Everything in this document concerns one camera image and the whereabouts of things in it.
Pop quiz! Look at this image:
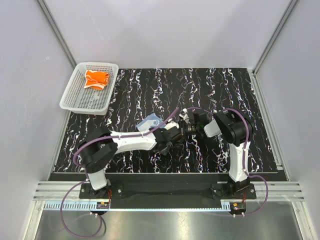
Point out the black marble pattern mat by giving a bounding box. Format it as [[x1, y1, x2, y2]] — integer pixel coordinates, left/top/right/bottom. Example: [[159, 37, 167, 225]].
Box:
[[53, 68, 277, 173]]

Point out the small electronics box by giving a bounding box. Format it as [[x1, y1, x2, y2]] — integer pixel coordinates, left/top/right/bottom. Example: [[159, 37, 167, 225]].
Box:
[[96, 201, 111, 209], [230, 202, 247, 212]]

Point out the left small electronics box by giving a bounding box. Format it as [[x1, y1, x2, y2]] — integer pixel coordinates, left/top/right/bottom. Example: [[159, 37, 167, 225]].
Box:
[[96, 201, 111, 209]]

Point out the light blue towel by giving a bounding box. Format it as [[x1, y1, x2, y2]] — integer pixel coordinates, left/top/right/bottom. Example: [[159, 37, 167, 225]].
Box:
[[136, 113, 163, 132]]

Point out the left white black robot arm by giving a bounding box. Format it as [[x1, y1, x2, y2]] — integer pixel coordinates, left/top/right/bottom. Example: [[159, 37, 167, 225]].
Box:
[[74, 125, 183, 198]]

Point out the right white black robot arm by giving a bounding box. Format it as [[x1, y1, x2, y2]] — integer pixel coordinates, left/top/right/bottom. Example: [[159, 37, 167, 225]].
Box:
[[179, 108, 254, 199]]

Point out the white plastic basket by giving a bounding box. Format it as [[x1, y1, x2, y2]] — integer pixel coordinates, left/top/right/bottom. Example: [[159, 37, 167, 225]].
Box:
[[59, 62, 119, 116]]

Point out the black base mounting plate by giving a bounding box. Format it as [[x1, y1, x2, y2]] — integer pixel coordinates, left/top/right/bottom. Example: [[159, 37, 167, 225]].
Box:
[[79, 173, 257, 200]]

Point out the orange white patterned towel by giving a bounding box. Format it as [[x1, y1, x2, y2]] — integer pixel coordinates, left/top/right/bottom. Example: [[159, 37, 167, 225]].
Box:
[[84, 70, 110, 90]]

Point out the aluminium frame rail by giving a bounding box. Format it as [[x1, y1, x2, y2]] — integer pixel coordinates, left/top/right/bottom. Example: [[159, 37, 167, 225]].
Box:
[[33, 181, 304, 202]]

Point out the slotted cable duct rail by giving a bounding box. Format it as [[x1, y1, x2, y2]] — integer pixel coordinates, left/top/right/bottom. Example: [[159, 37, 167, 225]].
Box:
[[43, 201, 231, 212]]

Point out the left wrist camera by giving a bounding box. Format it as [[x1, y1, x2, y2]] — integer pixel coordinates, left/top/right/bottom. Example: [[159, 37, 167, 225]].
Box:
[[164, 121, 179, 131]]

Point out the right small electronics box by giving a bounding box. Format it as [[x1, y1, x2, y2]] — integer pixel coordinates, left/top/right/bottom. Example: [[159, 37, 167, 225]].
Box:
[[230, 202, 247, 212]]

